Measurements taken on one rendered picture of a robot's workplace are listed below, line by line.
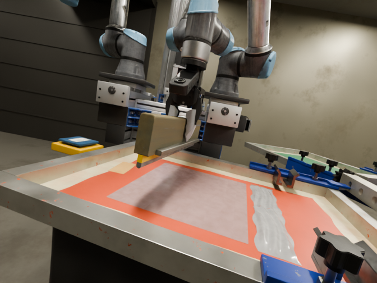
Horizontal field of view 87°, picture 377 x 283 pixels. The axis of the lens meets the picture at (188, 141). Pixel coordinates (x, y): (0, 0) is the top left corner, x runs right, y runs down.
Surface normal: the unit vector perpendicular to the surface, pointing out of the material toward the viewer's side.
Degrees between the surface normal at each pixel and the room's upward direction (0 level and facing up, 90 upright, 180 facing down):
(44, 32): 90
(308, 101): 90
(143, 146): 88
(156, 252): 90
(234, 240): 0
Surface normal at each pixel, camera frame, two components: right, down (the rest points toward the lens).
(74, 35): -0.06, 0.16
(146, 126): -0.26, 0.08
